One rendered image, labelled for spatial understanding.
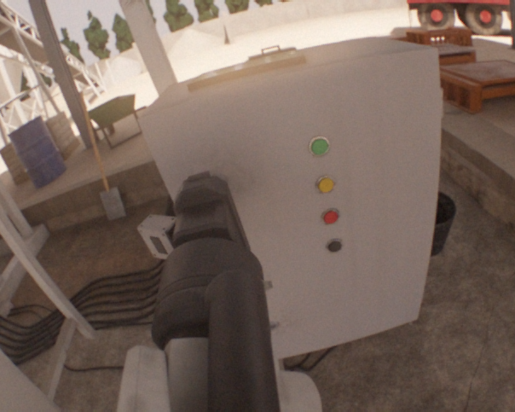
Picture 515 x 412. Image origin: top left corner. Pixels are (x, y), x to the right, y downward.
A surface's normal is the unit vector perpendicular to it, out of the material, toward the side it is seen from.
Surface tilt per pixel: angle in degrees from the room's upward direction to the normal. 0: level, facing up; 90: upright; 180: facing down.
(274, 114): 90
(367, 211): 90
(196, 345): 39
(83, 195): 90
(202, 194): 90
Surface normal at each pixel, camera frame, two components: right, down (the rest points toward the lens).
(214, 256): 0.11, -0.84
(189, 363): 0.41, -0.78
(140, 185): 0.08, 0.54
